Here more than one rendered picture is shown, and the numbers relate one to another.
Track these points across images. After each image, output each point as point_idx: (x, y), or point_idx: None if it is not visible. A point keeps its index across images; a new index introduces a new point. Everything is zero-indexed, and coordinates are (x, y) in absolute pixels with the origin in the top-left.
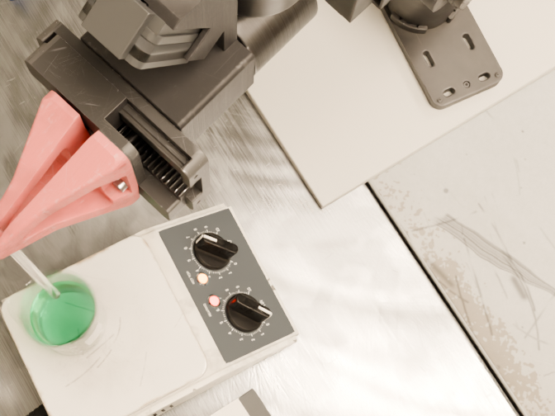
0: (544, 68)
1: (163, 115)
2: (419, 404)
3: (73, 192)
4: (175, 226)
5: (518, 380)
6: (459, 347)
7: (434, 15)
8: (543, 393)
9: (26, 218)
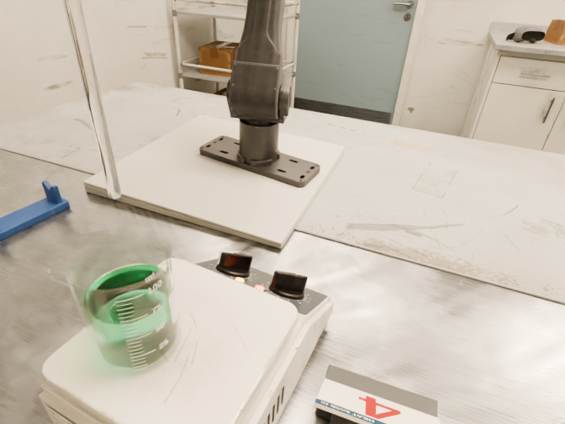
0: (333, 161)
1: None
2: (435, 309)
3: None
4: (195, 263)
5: (464, 268)
6: (419, 270)
7: (271, 145)
8: (481, 267)
9: None
